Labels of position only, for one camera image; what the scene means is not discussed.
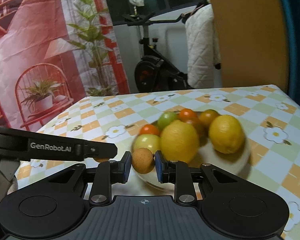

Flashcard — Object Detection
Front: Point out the yellow lemon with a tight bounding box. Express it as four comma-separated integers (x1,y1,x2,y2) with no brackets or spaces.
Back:
160,120,200,163
208,115,245,154

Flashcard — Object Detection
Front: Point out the small brown longan front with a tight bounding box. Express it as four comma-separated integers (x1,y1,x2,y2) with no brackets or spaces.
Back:
132,148,155,174

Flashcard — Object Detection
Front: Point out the small brown longan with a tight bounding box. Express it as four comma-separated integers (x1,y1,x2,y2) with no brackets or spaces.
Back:
93,158,109,163
132,148,155,174

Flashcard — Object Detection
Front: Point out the green tomato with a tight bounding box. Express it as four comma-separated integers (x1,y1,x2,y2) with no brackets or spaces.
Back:
157,111,178,131
132,134,161,154

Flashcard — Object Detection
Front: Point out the dark orange tomato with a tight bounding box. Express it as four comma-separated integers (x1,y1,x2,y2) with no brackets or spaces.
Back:
184,117,206,138

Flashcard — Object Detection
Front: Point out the bright orange tomato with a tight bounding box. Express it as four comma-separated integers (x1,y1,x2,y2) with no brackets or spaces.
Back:
139,124,160,136

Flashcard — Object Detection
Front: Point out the green tomato front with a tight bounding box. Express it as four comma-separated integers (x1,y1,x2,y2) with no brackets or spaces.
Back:
157,111,178,131

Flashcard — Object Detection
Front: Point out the orange yellow tomato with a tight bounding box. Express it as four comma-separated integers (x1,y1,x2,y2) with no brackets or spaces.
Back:
198,109,220,129

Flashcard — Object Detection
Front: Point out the gloved hand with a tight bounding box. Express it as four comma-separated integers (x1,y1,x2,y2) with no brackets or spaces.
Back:
0,177,18,224

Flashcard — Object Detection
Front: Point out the small brown longan rear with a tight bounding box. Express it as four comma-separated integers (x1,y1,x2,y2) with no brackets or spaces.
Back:
93,158,109,163

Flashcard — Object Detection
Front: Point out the beige round plate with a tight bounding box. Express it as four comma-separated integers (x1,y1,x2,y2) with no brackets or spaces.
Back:
131,110,252,190

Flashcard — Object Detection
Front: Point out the black exercise bike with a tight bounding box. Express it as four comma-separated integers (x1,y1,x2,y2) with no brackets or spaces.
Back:
122,0,222,94

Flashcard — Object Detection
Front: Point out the checkered floral tablecloth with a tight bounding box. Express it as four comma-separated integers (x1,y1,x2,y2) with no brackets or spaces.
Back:
14,84,300,240

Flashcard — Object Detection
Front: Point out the red printed backdrop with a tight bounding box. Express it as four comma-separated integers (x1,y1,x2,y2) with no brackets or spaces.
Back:
0,0,129,131

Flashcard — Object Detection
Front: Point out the white quilted blanket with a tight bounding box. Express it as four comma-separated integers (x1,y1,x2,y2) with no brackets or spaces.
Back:
185,4,221,89

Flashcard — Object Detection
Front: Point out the wooden board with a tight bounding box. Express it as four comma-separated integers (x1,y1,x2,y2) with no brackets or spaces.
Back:
210,0,288,91

